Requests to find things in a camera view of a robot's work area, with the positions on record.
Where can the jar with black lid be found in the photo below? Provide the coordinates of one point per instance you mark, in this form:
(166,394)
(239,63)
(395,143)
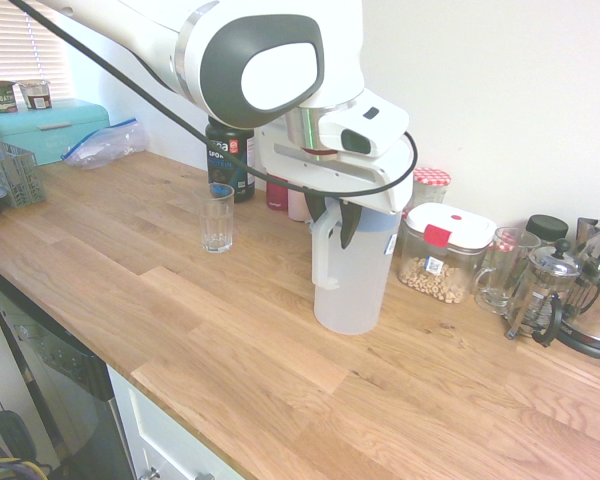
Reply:
(547,227)

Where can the brown oatmeal cup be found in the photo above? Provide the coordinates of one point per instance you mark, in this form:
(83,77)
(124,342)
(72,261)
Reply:
(35,95)

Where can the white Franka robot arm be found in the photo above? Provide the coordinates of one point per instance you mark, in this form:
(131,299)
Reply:
(220,55)

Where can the grey plastic cutlery basket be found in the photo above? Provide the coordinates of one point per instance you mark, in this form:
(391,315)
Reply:
(15,175)

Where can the white cabinet drawer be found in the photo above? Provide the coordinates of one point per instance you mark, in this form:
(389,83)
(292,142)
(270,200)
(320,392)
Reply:
(160,430)

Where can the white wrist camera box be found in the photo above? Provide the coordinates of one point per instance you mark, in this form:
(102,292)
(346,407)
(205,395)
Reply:
(365,127)

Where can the clear glass mug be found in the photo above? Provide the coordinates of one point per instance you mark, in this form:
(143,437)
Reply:
(500,280)

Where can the black protein powder tub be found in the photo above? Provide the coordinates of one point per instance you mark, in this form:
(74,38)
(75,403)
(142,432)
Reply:
(221,177)

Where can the glass French press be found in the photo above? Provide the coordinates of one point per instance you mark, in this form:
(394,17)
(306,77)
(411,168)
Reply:
(545,295)

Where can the large jar red checkered lid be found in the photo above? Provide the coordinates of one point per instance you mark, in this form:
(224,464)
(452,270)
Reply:
(432,187)

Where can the teal bread box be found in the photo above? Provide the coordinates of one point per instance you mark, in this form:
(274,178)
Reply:
(55,127)

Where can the window blinds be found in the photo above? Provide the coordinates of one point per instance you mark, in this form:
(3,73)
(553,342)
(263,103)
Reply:
(5,45)

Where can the black steel dishwasher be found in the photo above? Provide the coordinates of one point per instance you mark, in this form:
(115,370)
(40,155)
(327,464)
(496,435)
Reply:
(55,380)

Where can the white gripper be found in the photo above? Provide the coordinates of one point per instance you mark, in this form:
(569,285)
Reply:
(365,185)

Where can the clear drinking glass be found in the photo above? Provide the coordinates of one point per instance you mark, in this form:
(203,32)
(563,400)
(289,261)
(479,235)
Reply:
(215,225)

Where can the translucent pitcher with blue lid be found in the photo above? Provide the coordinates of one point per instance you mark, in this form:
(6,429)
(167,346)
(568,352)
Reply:
(350,295)

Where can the dark red bottle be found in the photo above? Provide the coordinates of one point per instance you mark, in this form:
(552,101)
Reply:
(276,197)

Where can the pale pink bottle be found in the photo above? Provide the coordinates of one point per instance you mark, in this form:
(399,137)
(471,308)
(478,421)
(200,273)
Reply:
(296,206)

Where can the cereal container white lid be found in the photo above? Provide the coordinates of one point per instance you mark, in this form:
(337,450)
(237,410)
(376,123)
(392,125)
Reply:
(450,230)

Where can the clear zip plastic bag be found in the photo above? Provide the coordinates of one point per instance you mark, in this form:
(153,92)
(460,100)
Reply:
(105,145)

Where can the small jar red checkered lid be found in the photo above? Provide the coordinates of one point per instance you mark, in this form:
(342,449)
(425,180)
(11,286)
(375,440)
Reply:
(506,246)

